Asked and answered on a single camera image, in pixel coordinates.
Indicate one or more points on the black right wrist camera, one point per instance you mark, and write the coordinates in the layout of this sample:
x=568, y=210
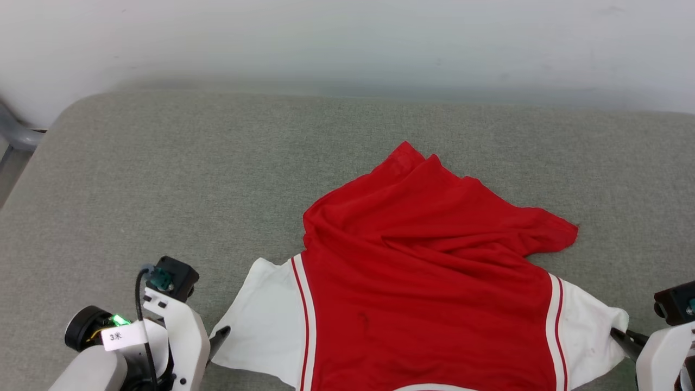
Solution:
x=676, y=304

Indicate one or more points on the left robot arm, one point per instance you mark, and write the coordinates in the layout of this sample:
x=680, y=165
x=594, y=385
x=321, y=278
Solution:
x=92, y=372

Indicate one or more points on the grey metal frame strip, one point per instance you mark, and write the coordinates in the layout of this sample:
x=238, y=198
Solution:
x=16, y=138

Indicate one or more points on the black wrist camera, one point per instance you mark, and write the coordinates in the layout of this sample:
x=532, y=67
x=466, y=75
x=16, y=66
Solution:
x=176, y=277
x=676, y=304

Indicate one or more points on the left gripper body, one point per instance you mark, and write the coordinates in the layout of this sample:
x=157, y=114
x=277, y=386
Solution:
x=190, y=342

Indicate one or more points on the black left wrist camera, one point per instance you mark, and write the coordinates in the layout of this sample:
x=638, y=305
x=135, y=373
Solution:
x=176, y=277

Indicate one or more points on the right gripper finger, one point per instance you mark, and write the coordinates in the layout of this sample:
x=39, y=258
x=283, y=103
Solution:
x=632, y=342

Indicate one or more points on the red and white basketball jersey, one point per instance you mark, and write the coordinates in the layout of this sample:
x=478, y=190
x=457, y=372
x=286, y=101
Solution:
x=423, y=293

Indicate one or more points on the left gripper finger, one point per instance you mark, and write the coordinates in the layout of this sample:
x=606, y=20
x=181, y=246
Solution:
x=218, y=336

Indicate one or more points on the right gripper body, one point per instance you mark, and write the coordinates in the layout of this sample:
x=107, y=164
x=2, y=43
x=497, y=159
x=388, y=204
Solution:
x=665, y=358

